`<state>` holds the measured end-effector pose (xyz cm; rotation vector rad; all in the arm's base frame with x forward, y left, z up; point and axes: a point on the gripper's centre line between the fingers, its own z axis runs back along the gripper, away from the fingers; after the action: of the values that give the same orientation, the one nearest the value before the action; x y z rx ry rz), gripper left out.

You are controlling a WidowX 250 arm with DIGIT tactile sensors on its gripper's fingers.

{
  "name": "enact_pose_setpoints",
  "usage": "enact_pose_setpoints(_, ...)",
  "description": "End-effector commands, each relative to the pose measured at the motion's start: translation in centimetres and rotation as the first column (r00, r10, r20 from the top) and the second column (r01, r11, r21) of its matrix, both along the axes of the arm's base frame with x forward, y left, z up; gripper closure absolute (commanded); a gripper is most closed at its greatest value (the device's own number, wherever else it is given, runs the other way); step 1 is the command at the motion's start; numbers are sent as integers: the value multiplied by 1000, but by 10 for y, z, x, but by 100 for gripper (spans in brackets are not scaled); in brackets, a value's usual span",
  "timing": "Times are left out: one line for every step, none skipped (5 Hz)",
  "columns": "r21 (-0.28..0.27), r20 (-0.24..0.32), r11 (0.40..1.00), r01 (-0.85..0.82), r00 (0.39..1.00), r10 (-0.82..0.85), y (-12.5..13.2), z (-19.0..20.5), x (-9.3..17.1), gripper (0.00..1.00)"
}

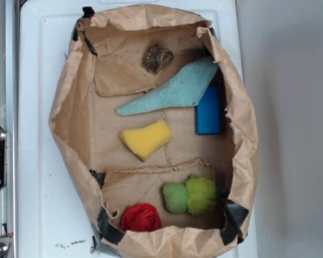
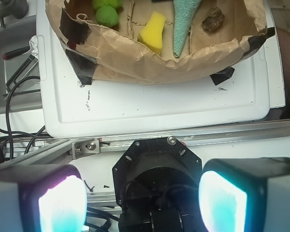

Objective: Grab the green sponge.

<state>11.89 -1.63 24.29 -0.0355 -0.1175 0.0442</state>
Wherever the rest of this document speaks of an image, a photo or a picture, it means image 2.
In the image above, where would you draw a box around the brown paper bag tray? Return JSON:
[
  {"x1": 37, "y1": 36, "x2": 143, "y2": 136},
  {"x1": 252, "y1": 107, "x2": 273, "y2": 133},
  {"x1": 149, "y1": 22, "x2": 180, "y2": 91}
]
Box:
[{"x1": 45, "y1": 0, "x2": 275, "y2": 84}]

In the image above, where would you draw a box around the teal terry cloth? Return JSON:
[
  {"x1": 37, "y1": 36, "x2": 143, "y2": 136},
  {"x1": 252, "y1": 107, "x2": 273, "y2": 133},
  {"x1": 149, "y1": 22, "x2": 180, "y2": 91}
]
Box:
[{"x1": 173, "y1": 0, "x2": 202, "y2": 58}]

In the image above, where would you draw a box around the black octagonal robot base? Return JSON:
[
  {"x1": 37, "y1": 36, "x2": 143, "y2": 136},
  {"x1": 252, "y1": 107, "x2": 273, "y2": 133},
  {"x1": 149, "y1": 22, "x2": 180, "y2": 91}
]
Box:
[{"x1": 112, "y1": 137, "x2": 206, "y2": 232}]

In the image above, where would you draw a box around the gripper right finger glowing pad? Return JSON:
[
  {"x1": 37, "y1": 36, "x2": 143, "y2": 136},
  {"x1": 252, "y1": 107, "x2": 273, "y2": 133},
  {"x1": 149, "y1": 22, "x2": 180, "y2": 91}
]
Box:
[{"x1": 199, "y1": 157, "x2": 290, "y2": 232}]

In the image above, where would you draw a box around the yellow sponge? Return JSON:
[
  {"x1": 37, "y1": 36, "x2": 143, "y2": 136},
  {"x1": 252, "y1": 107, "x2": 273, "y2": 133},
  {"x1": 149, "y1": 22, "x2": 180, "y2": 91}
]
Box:
[{"x1": 137, "y1": 11, "x2": 166, "y2": 55}]

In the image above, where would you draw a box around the green plush toy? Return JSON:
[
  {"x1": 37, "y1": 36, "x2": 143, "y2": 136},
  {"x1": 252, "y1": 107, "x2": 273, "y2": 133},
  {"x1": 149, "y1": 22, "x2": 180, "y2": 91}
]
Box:
[{"x1": 92, "y1": 0, "x2": 123, "y2": 28}]

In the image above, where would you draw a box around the aluminium extrusion rail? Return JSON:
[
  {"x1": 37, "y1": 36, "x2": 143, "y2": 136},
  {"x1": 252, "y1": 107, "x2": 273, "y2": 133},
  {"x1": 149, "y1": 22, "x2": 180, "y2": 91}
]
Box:
[{"x1": 0, "y1": 119, "x2": 290, "y2": 172}]

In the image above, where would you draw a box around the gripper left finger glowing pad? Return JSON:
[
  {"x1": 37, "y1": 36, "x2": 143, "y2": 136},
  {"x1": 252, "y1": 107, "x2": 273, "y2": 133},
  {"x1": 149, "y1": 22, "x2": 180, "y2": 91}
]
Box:
[{"x1": 0, "y1": 164, "x2": 87, "y2": 232}]

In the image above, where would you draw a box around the grey metal stand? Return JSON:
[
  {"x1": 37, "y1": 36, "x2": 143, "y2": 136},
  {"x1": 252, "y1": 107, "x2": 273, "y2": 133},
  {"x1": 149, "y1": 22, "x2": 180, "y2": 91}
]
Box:
[{"x1": 0, "y1": 0, "x2": 29, "y2": 28}]

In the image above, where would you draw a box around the red handled screwdriver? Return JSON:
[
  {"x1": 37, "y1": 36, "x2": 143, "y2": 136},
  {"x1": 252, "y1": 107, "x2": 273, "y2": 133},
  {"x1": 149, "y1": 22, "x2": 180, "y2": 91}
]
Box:
[{"x1": 2, "y1": 46, "x2": 30, "y2": 60}]

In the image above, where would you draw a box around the black cables bundle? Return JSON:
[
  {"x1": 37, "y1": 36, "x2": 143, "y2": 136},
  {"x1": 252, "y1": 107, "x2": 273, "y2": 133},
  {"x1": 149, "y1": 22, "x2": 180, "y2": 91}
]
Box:
[{"x1": 0, "y1": 75, "x2": 47, "y2": 165}]

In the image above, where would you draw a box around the brown rock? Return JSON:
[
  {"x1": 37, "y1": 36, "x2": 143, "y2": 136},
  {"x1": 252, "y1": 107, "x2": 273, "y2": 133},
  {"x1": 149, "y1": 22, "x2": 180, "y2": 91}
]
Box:
[{"x1": 202, "y1": 7, "x2": 225, "y2": 32}]

